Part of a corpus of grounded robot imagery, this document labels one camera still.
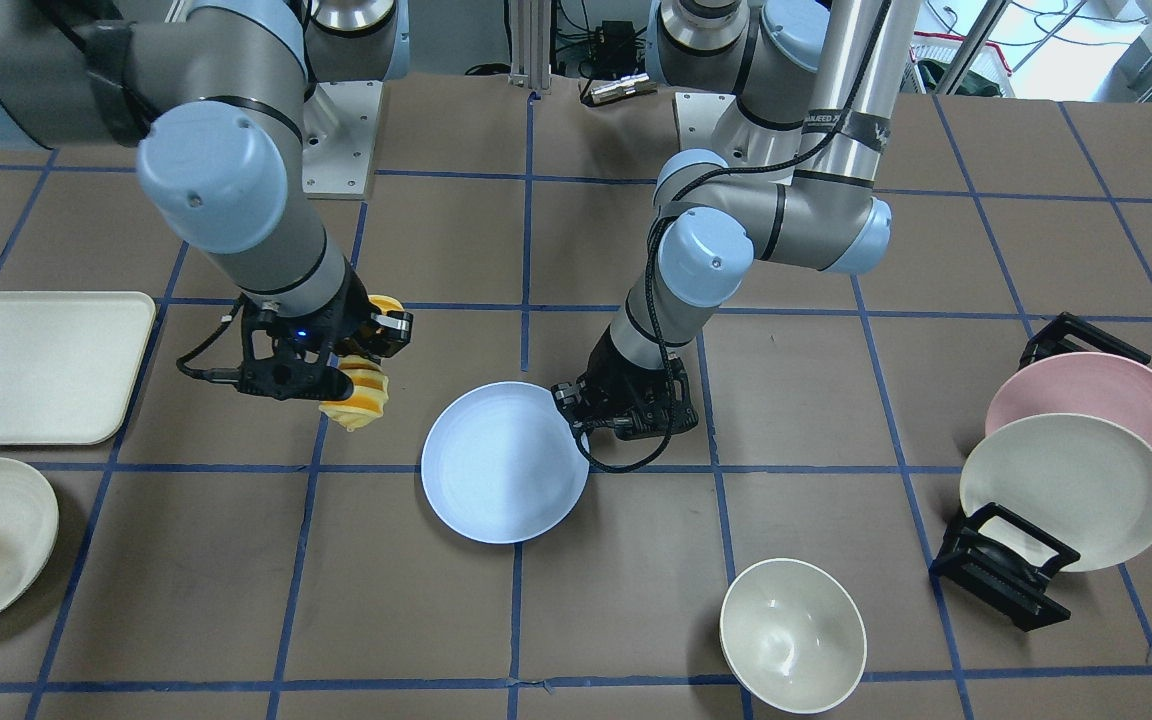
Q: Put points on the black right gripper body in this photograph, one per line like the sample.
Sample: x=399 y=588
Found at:
x=350 y=313

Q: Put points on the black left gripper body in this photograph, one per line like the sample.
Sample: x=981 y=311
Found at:
x=624 y=367

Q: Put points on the spiral yellow bread roll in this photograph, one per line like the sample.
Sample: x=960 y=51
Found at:
x=369 y=390

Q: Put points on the blue plate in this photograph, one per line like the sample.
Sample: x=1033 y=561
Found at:
x=500 y=466

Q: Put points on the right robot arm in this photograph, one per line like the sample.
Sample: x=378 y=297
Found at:
x=214 y=106

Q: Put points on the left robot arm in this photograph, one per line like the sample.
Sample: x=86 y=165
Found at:
x=789 y=179

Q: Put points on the black plate rack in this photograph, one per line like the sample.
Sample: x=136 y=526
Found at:
x=994 y=554

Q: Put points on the pink plate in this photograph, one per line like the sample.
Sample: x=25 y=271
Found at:
x=1110 y=387

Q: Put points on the cream plate in rack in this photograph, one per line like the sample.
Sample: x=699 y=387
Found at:
x=1082 y=479

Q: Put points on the white rectangular tray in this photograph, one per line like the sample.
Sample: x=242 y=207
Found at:
x=68 y=363

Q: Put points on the white bowl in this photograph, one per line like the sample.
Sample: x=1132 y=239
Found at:
x=793 y=636

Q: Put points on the silver cylindrical connector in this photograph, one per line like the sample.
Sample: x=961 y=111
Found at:
x=617 y=90

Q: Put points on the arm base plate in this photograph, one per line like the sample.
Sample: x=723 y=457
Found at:
x=341 y=128
x=697 y=116

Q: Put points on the aluminium frame post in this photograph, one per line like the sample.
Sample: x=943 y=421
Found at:
x=531 y=42

